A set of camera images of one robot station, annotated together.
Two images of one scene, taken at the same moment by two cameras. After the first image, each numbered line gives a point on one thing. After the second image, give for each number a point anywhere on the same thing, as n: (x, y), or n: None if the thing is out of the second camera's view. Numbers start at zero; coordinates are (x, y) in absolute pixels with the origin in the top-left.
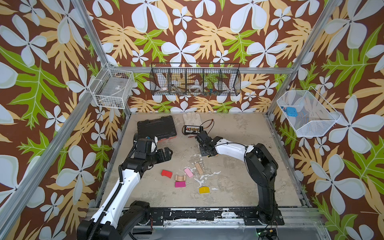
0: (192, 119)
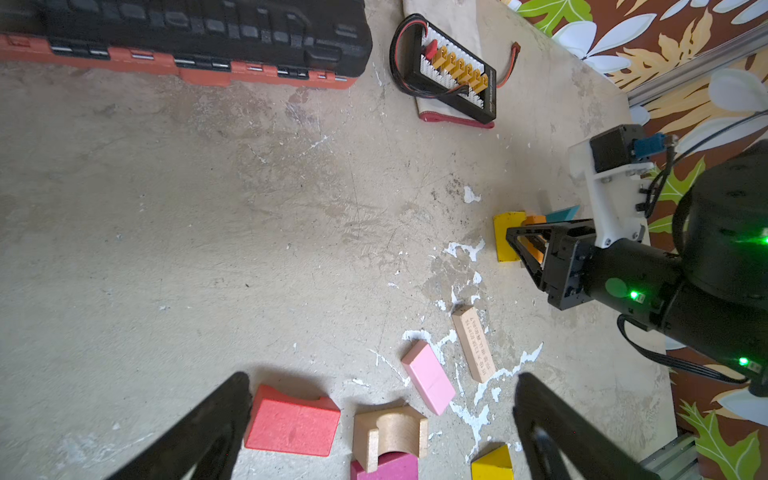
0: (460, 19)
